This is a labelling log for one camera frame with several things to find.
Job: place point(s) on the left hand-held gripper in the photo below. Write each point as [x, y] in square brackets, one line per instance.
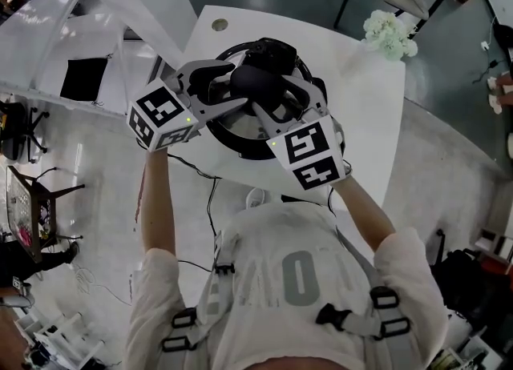
[160, 110]

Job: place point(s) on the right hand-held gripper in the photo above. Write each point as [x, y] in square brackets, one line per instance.
[308, 144]

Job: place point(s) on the black round pot lid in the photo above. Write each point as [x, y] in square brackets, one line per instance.
[236, 132]

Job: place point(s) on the person's right forearm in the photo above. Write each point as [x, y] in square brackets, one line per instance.
[360, 212]

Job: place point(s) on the person's left forearm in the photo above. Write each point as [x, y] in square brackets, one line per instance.
[158, 200]

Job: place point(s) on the white flower bouquet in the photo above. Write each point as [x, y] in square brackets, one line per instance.
[386, 32]

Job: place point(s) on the black cloth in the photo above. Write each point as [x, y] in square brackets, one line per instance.
[84, 80]

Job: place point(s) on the white metal rack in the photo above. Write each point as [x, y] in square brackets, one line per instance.
[92, 36]

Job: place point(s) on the person's white shirt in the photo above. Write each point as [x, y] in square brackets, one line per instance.
[280, 240]

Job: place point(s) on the black office chair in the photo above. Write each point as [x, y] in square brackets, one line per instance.
[441, 244]
[14, 140]

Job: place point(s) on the white power adapter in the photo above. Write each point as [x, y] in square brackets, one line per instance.
[485, 45]

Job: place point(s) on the glass coffee table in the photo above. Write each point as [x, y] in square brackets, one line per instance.
[20, 208]

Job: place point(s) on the grey chest harness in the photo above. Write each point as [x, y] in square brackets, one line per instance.
[360, 324]

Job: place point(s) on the black backpack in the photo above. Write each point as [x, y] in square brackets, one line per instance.
[465, 280]

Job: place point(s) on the white low rack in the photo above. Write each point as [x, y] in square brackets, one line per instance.
[60, 336]

